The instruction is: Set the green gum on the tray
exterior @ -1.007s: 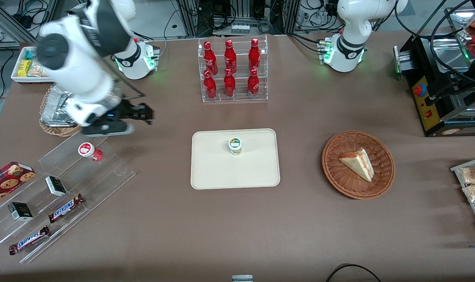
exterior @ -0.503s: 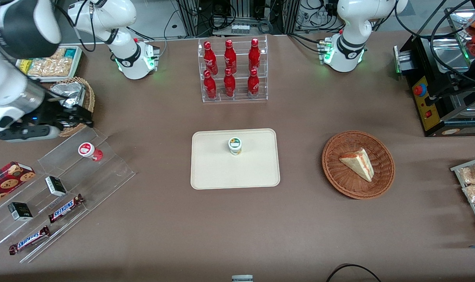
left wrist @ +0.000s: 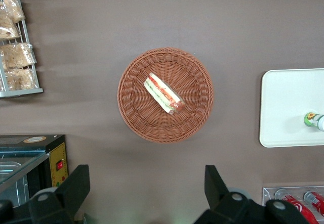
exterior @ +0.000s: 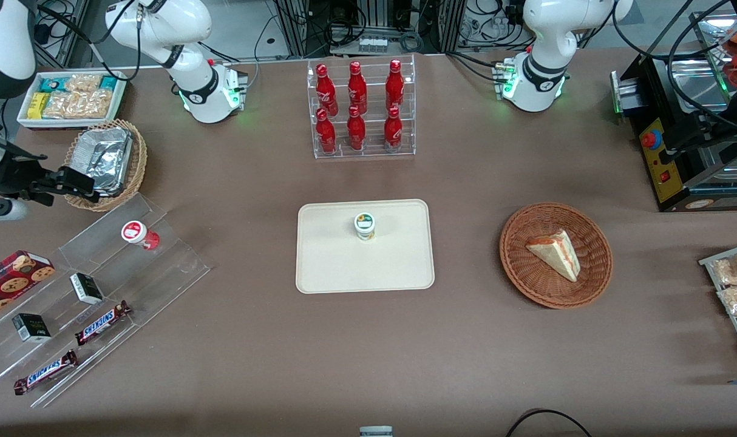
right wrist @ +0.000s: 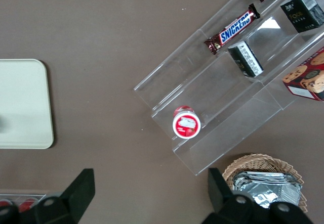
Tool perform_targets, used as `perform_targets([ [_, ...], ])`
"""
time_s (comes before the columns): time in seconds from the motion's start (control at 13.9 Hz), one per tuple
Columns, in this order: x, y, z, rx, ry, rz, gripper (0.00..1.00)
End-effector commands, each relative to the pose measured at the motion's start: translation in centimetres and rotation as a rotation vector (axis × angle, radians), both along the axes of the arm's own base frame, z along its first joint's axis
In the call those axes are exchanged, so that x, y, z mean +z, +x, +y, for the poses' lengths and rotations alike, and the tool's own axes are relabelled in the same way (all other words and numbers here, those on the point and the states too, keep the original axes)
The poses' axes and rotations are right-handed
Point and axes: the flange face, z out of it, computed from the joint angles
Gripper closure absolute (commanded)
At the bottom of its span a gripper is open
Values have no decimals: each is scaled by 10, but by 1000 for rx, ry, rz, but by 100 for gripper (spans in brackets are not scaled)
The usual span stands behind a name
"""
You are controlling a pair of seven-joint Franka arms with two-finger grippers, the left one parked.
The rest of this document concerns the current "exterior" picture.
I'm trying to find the small black box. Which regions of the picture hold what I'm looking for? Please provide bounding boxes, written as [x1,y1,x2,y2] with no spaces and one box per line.
[70,273,104,305]
[12,313,52,344]

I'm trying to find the clear acrylic bottle rack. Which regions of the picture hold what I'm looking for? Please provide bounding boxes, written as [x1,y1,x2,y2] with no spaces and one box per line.
[307,53,416,160]

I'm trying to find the grey wire rack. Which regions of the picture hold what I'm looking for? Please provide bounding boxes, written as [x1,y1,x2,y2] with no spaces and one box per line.
[699,242,737,372]

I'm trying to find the wrapped sandwich wedge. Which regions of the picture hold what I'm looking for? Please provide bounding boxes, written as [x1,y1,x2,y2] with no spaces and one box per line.
[526,229,582,283]

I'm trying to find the white plastic snack bin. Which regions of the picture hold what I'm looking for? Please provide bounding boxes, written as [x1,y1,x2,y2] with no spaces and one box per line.
[17,71,129,130]

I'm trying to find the Snickers chocolate bar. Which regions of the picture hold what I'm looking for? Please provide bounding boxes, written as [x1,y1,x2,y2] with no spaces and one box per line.
[75,300,132,347]
[13,350,78,396]

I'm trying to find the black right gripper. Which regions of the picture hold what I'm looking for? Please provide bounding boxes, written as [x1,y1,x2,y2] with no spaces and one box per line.
[0,154,101,205]

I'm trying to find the clear acrylic stepped shelf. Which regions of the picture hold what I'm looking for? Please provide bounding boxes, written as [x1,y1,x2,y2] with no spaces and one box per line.
[0,193,211,408]

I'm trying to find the clear cracker bag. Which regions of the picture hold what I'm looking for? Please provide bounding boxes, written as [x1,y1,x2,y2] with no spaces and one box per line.
[44,74,114,120]

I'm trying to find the silver foil tray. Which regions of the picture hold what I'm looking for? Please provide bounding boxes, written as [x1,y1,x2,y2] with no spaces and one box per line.
[63,126,133,198]

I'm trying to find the light wicker basket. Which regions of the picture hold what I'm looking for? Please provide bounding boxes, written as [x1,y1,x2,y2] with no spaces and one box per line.
[61,119,148,212]

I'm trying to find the yellow snack packet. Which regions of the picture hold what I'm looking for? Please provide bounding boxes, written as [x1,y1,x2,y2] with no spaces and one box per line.
[27,92,51,120]

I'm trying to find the round brown wicker basket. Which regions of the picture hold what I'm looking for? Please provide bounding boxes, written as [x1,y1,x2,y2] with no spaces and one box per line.
[500,202,613,310]

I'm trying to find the black sealing machine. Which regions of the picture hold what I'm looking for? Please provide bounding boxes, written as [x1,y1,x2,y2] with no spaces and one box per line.
[610,9,737,213]

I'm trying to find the red cola bottle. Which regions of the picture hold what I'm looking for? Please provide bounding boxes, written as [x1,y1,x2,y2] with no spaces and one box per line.
[347,106,367,151]
[316,108,338,154]
[347,61,368,115]
[316,64,339,117]
[384,106,403,152]
[385,59,405,112]

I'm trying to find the red gum bottle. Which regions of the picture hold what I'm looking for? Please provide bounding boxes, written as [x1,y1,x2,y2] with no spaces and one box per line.
[121,220,161,251]

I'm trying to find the beige plastic tray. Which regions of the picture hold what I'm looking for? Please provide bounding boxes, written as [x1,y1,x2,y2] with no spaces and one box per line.
[296,199,435,294]

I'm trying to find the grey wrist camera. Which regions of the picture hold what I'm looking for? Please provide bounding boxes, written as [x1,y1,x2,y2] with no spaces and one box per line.
[0,197,27,222]

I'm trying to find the black floor cable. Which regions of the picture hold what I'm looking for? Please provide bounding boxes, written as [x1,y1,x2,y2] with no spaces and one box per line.
[505,408,594,437]

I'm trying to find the red cookie box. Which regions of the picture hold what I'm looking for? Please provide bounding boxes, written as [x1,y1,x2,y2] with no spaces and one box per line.
[0,250,56,324]

